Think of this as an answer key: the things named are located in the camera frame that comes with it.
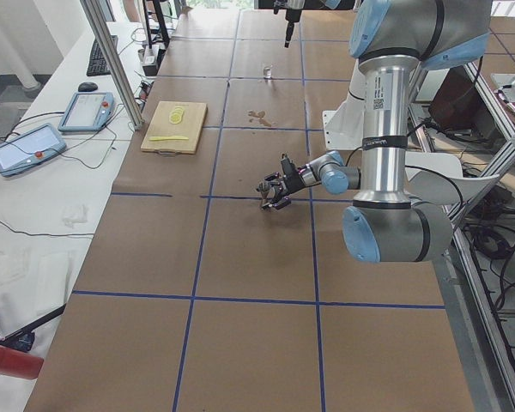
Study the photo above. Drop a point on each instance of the bamboo cutting board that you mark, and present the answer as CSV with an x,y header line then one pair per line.
x,y
190,125

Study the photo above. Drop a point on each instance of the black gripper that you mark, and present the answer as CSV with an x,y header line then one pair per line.
x,y
293,182
288,18

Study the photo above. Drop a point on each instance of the red cylinder bottle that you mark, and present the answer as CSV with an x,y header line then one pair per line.
x,y
18,364

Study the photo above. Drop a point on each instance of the black computer mouse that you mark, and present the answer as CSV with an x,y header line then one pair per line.
x,y
86,87

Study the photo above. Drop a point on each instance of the blue teach pendant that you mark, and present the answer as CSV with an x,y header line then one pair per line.
x,y
30,150
87,112

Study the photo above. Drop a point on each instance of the far blue teach pendant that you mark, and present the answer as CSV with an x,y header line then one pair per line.
x,y
87,112

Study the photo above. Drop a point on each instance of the near blue teach pendant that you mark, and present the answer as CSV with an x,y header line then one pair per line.
x,y
30,150

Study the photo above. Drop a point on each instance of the yellow plastic knife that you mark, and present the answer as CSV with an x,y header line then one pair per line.
x,y
168,138

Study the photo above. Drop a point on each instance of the front lemon slice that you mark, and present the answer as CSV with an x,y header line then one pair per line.
x,y
173,119

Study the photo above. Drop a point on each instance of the clear glass cup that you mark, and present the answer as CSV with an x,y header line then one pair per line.
x,y
267,71

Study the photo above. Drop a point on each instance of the black keyboard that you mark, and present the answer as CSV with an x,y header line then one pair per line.
x,y
97,64

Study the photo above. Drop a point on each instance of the aluminium frame post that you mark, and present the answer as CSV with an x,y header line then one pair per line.
x,y
97,22

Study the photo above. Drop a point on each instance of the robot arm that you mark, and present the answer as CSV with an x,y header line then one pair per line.
x,y
389,40

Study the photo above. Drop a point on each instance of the steel double jigger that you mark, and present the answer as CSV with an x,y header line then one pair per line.
x,y
263,189

